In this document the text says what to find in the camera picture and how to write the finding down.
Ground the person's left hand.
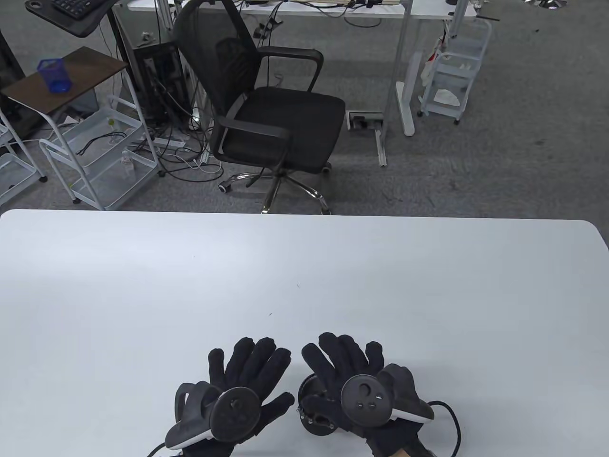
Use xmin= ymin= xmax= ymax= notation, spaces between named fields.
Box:
xmin=183 ymin=337 xmax=296 ymax=457

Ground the person's right hand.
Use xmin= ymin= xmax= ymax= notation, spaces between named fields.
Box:
xmin=301 ymin=332 xmax=441 ymax=457

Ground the black mesh pen holder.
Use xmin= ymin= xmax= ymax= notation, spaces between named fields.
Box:
xmin=297 ymin=373 xmax=345 ymax=436

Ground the grey right hand controller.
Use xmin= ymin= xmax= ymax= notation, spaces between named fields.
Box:
xmin=340 ymin=364 xmax=434 ymax=427

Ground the grey hand controller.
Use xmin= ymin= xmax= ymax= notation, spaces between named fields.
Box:
xmin=164 ymin=381 xmax=262 ymax=450
xmin=340 ymin=364 xmax=434 ymax=427

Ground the grey left hand controller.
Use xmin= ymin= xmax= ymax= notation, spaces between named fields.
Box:
xmin=164 ymin=381 xmax=262 ymax=450

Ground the grey floor socket box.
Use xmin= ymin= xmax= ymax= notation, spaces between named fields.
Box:
xmin=346 ymin=111 xmax=384 ymax=131

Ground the black mesh office chair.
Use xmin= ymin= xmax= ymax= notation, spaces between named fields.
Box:
xmin=172 ymin=0 xmax=347 ymax=215

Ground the black computer tower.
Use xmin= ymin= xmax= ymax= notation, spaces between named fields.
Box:
xmin=129 ymin=42 xmax=188 ymax=127

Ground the white plastic bag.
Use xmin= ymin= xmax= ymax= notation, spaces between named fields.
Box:
xmin=421 ymin=38 xmax=448 ymax=87

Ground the white plastic rolling cart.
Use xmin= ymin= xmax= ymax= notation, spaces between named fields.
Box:
xmin=418 ymin=18 xmax=493 ymax=125

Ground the blue mesh pen cup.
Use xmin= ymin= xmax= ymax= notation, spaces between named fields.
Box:
xmin=37 ymin=58 xmax=73 ymax=93

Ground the black keyboard tray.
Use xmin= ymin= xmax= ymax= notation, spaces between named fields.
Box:
xmin=25 ymin=0 xmax=119 ymax=38

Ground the black keyboard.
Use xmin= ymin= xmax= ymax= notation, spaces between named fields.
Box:
xmin=51 ymin=0 xmax=111 ymax=20

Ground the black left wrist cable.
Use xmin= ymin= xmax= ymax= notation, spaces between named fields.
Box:
xmin=145 ymin=440 xmax=184 ymax=457

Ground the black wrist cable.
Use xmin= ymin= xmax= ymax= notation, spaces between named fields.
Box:
xmin=145 ymin=440 xmax=184 ymax=457
xmin=428 ymin=401 xmax=462 ymax=457

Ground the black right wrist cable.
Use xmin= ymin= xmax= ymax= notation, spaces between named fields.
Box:
xmin=428 ymin=401 xmax=462 ymax=457

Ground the tangle of floor cables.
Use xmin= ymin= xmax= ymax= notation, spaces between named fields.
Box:
xmin=133 ymin=109 xmax=224 ymax=181

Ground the black cable on cart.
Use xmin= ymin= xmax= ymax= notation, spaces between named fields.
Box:
xmin=76 ymin=131 xmax=127 ymax=155

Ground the white wire rolling cart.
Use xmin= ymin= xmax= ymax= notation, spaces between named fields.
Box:
xmin=39 ymin=95 xmax=160 ymax=211
xmin=0 ymin=109 xmax=48 ymax=205

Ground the brown side table white frame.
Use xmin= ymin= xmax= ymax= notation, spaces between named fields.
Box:
xmin=0 ymin=46 xmax=160 ymax=181

